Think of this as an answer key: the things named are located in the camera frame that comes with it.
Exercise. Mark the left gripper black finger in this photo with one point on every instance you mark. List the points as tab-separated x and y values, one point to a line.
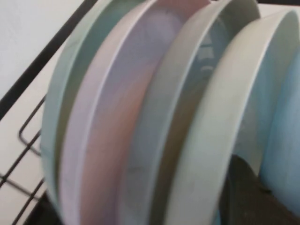
243	194

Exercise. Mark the cream white plate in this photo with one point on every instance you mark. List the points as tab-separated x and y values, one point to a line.
211	140

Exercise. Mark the mint green plate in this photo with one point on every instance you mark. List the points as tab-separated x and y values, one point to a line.
77	70

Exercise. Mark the light blue plate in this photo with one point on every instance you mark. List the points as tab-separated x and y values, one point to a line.
286	117

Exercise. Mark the pink plate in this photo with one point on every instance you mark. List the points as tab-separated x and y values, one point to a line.
131	82

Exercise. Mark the black plastic drip tray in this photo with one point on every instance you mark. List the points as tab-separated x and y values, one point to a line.
47	213

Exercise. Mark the grey-green plate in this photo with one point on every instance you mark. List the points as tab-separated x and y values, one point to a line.
164	98

